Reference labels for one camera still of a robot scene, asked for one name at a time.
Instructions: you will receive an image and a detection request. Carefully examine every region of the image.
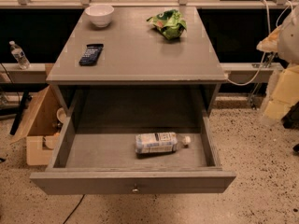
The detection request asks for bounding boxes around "grey cabinet with counter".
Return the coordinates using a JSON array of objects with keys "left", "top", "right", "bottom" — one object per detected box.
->
[{"left": 48, "top": 7, "right": 225, "bottom": 125}]

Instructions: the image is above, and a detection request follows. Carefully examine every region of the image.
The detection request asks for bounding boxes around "clear water bottle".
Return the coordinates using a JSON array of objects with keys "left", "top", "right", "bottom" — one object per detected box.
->
[{"left": 9, "top": 41, "right": 30, "bottom": 70}]

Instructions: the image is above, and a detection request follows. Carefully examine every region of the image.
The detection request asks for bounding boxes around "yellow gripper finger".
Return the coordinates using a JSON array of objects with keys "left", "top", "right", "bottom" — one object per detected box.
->
[
  {"left": 256, "top": 26, "right": 281, "bottom": 52},
  {"left": 261, "top": 63, "right": 299, "bottom": 122}
]

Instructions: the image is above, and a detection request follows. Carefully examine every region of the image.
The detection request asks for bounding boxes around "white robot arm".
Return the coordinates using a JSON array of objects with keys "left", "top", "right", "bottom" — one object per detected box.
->
[{"left": 256, "top": 6, "right": 299, "bottom": 122}]

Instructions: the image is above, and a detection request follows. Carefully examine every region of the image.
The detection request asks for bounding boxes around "white ceramic bowl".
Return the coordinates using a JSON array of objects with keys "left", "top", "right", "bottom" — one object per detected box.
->
[{"left": 84, "top": 5, "right": 114, "bottom": 28}]

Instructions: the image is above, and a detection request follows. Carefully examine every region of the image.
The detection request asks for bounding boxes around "blue label plastic bottle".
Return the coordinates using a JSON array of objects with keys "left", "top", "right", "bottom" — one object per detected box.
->
[{"left": 135, "top": 132, "right": 192, "bottom": 155}]

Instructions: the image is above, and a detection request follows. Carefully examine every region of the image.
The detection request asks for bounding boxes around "white cable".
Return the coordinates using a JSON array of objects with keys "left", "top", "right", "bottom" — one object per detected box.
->
[{"left": 226, "top": 0, "right": 295, "bottom": 87}]

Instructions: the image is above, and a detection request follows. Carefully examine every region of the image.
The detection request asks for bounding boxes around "cardboard box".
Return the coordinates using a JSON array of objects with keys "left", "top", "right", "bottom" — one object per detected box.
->
[{"left": 12, "top": 86, "right": 61, "bottom": 166}]

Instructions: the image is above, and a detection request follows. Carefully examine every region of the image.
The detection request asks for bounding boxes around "black floor cable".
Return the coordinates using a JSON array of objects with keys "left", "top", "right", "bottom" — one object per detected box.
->
[{"left": 62, "top": 194, "right": 86, "bottom": 224}]

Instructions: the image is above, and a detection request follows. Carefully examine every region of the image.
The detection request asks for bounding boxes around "grey open top drawer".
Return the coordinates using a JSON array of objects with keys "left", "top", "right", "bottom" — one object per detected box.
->
[{"left": 30, "top": 113, "right": 235, "bottom": 195}]

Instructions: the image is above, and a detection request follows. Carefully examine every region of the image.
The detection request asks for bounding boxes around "green chip bag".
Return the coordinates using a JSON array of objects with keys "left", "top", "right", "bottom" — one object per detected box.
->
[{"left": 147, "top": 9, "right": 187, "bottom": 40}]

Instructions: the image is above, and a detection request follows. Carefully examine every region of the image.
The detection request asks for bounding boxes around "white cup in box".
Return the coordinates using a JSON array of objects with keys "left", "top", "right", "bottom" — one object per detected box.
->
[{"left": 56, "top": 107, "right": 66, "bottom": 123}]

